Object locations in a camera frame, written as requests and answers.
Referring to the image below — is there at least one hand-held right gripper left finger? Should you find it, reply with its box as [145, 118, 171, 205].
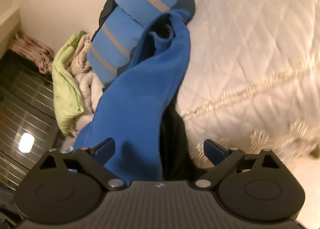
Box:
[39, 137, 125, 191]

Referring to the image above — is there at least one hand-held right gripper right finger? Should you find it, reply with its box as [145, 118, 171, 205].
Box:
[191, 139, 282, 191]

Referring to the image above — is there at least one blue fleece jacket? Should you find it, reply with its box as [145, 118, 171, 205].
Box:
[72, 0, 197, 186]

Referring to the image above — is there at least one white quilted comforter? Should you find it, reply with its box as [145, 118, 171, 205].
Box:
[61, 69, 110, 152]

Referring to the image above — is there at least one light green quilt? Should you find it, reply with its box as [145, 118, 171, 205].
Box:
[51, 31, 87, 137]

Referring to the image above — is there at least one beige knitted blanket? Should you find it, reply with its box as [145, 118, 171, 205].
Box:
[66, 33, 93, 75]

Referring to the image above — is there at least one grey quilted bedspread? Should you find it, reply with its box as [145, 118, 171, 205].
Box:
[172, 0, 320, 170]

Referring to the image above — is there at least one pink floral cloth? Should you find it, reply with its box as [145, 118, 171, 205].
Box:
[11, 32, 55, 75]

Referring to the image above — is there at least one dark garment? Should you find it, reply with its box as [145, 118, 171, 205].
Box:
[91, 0, 122, 42]

